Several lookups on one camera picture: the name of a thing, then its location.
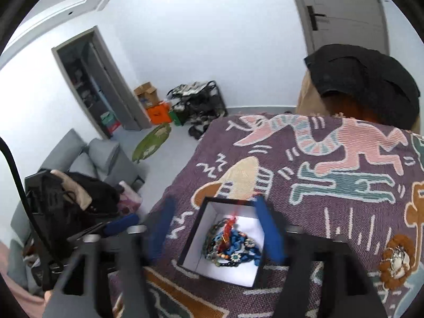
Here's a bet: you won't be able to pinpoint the black door handle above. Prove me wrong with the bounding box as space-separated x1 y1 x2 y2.
306 5 326 31

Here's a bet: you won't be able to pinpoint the dark closet doorway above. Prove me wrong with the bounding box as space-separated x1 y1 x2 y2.
52 26 151 139

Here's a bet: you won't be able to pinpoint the mixed jewelry pile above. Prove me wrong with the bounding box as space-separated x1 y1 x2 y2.
387 245 410 279

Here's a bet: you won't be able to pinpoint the purple patterned woven blanket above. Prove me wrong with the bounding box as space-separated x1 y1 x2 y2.
147 114 423 317

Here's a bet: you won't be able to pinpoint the black shoes on floor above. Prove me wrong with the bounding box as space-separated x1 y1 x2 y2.
188 120 212 141

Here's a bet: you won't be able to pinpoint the grey door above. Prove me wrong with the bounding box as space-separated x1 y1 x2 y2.
295 0 390 55

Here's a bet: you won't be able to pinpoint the brown wooden bead bracelet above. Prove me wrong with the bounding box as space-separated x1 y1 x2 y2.
379 233 416 289

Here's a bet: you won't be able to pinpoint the grey sofa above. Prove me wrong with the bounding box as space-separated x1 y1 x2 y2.
8 129 140 292

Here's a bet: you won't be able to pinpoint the black garment on chair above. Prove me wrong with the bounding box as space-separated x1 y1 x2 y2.
304 44 420 131

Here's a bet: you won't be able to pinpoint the orange storage box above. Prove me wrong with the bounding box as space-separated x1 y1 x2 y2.
146 102 173 125

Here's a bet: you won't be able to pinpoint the blue chunky bead jewelry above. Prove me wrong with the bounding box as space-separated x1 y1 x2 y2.
205 230 262 268

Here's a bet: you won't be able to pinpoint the black white jewelry box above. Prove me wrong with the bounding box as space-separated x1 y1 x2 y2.
178 197 265 289

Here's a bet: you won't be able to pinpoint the red bead string bracelet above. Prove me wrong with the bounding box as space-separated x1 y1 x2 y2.
221 211 240 249

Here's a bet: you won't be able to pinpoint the green leaf floor mat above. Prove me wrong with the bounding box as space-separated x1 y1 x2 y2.
132 123 172 163

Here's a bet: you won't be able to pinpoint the black shoe rack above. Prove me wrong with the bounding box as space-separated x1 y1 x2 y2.
166 81 228 126

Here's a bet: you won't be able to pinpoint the black cable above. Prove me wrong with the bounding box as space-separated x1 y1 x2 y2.
0 136 54 272

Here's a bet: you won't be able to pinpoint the black bag on sofa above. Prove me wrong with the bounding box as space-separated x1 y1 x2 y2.
24 170 120 263

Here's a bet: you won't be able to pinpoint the cardboard box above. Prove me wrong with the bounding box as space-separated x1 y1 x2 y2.
133 82 160 109

